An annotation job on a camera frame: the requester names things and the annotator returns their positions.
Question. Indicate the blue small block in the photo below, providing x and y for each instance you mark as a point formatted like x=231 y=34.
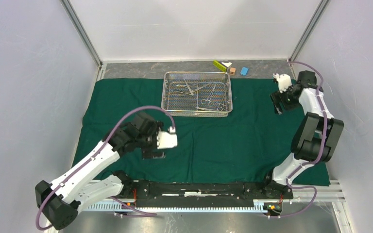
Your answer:
x=244 y=71

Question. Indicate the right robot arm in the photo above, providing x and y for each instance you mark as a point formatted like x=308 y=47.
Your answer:
x=317 y=136

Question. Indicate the steel forceps with ring handles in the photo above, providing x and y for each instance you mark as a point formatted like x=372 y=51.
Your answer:
x=208 y=101

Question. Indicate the steel tweezers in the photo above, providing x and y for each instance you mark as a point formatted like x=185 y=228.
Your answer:
x=188 y=87

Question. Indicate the flat steel scalpel handle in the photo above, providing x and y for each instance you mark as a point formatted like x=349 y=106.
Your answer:
x=199 y=88

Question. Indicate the brown wooden cube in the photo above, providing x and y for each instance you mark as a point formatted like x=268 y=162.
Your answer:
x=232 y=71

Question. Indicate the metal mesh instrument tray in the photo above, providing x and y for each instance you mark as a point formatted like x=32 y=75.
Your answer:
x=176 y=98

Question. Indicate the green surgical cloth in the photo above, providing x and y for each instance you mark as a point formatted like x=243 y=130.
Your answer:
x=241 y=147

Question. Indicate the white small block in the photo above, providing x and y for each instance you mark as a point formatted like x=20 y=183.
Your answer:
x=227 y=65

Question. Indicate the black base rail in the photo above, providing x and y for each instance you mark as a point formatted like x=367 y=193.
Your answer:
x=201 y=196

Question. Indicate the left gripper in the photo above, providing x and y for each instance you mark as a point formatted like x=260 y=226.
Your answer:
x=154 y=129

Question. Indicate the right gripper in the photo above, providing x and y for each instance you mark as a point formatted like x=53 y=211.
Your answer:
x=276 y=98

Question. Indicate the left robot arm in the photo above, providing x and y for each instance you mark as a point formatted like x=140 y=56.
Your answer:
x=148 y=128

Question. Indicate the yellow-green lego brick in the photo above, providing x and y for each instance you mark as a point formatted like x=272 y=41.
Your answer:
x=220 y=66

